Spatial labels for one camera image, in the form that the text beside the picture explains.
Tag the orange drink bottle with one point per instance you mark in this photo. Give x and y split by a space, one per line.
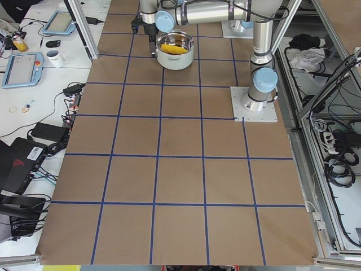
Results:
19 43

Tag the white power strip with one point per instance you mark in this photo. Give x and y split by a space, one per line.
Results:
330 143

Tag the blue teach pendant near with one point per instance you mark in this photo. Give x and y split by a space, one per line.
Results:
23 69

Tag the pale green cooking pot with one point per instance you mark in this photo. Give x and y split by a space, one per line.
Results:
175 62

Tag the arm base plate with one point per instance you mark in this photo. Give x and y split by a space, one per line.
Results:
237 29
248 110

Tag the black docking device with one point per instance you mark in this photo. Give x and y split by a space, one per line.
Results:
22 216

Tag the white mug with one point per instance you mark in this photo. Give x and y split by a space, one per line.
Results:
57 58

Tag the black computer mouse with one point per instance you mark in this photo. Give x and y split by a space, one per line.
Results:
53 43

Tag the aluminium frame post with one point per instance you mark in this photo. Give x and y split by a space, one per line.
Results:
83 29

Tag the blue teach pendant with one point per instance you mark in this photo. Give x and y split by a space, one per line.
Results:
59 24
23 69

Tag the black cloth bundle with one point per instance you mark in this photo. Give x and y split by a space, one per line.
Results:
304 42

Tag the black power brick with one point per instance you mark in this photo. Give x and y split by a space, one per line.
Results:
49 132

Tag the blue teach pendant far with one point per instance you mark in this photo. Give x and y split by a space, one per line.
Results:
59 24

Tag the black power adapter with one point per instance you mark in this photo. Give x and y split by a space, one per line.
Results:
73 90

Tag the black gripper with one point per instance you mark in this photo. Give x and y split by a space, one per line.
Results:
149 29

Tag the yellow corn cob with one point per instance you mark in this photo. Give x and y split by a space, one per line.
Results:
173 49

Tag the white crumpled cloth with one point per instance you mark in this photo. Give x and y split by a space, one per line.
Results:
308 60

